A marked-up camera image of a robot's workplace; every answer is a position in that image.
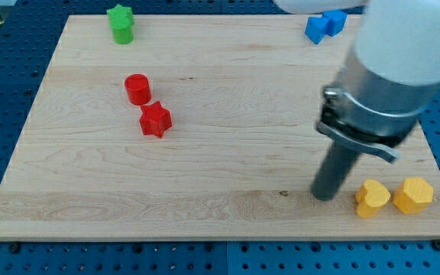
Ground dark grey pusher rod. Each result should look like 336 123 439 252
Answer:
311 141 361 201

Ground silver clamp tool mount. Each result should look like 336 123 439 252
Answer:
316 50 440 163

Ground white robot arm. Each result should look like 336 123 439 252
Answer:
311 0 440 201

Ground wooden board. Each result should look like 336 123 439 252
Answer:
0 15 440 242

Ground yellow heart block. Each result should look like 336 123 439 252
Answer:
355 179 390 218

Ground yellow hexagon block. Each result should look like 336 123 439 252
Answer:
393 177 434 215

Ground blue angular block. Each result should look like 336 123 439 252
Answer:
305 17 329 44

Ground blue cube block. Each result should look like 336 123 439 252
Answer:
322 10 348 37

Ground black bolt right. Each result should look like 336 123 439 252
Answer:
431 239 440 251

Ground black bolt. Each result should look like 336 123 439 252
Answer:
8 242 21 254
431 239 440 251

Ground red star block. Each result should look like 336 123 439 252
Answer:
139 101 173 138

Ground red cylinder block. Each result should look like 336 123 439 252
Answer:
124 74 152 105

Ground green star block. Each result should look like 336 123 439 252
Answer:
106 4 134 44

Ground black bolt left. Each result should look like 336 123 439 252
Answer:
8 242 21 254

